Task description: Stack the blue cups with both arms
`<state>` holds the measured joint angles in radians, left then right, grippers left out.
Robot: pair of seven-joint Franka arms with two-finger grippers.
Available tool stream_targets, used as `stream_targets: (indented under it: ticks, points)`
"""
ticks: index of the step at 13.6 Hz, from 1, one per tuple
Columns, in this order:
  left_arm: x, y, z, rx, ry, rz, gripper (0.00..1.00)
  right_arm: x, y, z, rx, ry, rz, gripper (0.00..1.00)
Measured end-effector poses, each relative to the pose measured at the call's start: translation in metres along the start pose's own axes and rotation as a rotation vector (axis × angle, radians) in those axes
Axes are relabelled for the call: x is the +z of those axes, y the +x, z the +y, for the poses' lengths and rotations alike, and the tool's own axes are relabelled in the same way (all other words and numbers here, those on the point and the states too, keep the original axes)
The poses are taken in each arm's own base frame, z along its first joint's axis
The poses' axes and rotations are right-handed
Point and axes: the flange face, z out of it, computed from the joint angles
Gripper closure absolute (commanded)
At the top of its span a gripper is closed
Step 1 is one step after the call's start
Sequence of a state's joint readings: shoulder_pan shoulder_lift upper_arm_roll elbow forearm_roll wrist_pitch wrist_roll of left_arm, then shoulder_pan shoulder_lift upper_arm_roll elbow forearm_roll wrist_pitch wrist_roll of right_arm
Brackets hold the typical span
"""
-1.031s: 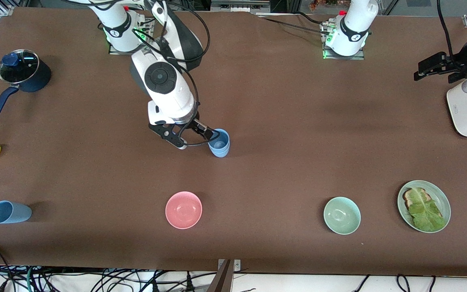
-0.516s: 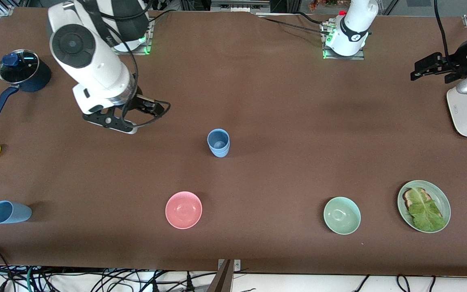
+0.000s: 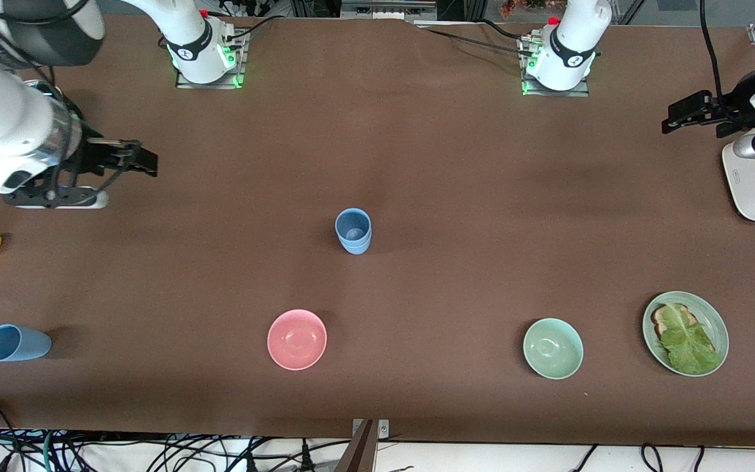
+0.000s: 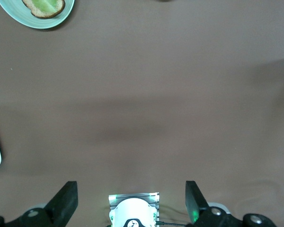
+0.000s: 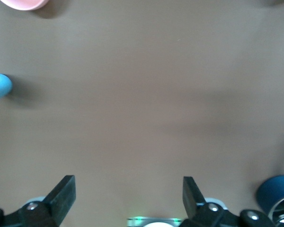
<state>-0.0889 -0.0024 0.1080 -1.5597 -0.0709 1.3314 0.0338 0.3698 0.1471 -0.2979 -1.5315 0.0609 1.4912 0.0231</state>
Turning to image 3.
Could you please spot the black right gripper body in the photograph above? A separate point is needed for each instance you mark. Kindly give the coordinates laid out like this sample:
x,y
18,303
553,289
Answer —
x,y
94,157

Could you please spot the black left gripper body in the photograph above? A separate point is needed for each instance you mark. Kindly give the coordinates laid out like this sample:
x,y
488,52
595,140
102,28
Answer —
x,y
735,105

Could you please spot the blue plastic cup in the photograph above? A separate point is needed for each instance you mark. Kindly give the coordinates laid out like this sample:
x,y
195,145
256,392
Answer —
x,y
343,223
23,344

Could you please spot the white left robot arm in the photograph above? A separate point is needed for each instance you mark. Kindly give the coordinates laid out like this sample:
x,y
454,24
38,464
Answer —
x,y
571,39

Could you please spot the dark blue saucepan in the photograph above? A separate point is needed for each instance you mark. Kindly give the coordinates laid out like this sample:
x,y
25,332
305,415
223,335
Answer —
x,y
73,111

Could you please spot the glass lid blue knob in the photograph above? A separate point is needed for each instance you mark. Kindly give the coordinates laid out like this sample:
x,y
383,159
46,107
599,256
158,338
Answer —
x,y
42,85

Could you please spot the green plate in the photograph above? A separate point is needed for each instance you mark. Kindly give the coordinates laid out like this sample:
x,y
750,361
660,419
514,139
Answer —
x,y
712,321

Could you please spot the toast slice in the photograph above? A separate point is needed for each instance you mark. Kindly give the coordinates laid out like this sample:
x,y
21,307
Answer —
x,y
659,320

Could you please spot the pink bowl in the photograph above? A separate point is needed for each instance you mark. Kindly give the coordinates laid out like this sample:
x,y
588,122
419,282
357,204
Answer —
x,y
297,339

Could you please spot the mint green bowl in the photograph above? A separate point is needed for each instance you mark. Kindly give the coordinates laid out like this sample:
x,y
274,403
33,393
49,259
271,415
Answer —
x,y
553,349

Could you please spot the grey metal box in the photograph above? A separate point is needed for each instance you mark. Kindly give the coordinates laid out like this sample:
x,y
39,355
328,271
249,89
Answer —
x,y
387,9

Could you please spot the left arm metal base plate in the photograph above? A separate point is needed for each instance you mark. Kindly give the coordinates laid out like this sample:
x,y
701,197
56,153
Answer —
x,y
580,93

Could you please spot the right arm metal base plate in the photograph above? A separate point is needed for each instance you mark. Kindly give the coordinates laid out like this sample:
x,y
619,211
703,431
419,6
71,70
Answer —
x,y
241,65

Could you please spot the aluminium frame bracket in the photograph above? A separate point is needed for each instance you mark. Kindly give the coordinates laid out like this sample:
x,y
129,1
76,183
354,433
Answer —
x,y
371,429

